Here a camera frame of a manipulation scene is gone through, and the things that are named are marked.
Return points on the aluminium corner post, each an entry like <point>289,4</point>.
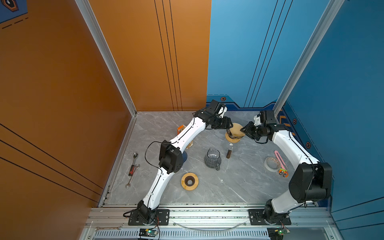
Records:
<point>318,34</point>
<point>101,42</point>

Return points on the pink handled tool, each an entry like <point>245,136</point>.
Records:
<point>283,171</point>

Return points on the wooden ring dripper holder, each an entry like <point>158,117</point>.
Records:
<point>233,139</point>

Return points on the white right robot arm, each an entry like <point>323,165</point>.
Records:
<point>311,181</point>

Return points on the aluminium right corner post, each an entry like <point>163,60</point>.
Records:
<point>318,34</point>

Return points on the green circuit board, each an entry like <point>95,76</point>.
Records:
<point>148,234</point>
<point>278,234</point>

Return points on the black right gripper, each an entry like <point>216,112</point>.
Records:
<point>247,130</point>

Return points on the clear tape roll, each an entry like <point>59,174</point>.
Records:
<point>272,164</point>

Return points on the silver wrench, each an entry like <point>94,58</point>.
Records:
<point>128,185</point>
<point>133,166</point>

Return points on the aluminium left corner post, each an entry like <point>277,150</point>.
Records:
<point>101,42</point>

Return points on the right green circuit board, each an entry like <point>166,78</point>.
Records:
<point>278,234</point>

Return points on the brown paper coffee filter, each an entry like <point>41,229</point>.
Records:
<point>236,125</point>

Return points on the grey ribbed glass dripper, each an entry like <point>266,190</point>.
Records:
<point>235,132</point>

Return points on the brown small bottle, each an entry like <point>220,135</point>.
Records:
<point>230,150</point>

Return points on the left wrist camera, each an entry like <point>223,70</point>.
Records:
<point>222,110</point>

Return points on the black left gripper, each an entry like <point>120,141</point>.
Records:
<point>225,124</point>

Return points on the blue ribbed dripper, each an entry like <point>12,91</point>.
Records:
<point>185,156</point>

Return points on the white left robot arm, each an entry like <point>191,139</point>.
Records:
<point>172,157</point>

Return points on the left green circuit board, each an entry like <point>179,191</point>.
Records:
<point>148,234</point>

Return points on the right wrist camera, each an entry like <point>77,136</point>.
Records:
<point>257,120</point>

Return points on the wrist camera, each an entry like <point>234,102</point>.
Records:
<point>257,120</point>
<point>222,110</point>

